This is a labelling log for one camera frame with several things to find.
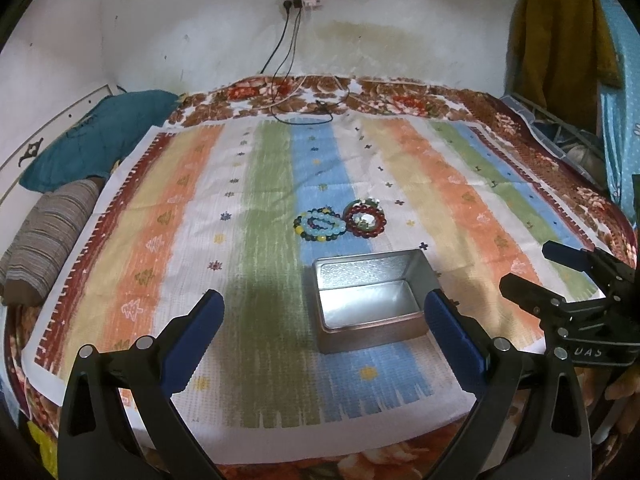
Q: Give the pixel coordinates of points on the striped colourful woven cloth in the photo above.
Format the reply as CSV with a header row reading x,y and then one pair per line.
x,y
247,206

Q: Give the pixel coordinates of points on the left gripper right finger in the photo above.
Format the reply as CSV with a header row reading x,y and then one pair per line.
x,y
552,440

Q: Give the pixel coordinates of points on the green jade bangle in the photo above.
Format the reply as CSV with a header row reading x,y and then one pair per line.
x,y
365,220

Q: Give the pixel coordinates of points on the light blue dotted cloth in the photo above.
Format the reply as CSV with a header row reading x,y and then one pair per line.
x,y
620,109

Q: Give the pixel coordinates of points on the silver metal tin box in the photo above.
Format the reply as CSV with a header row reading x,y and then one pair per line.
x,y
365,301

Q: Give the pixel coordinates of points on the mustard brown hanging garment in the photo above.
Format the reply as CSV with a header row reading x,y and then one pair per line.
x,y
563,51

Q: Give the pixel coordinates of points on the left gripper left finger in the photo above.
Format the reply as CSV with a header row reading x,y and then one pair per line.
x,y
96,440

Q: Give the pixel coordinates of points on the striped brown bolster pillow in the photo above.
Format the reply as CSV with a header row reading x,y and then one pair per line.
x,y
32,262

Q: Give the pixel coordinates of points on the teal pillow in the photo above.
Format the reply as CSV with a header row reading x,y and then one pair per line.
x,y
107,134

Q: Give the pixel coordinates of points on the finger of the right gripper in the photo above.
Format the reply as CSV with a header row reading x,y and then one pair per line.
x,y
534,299
603,269

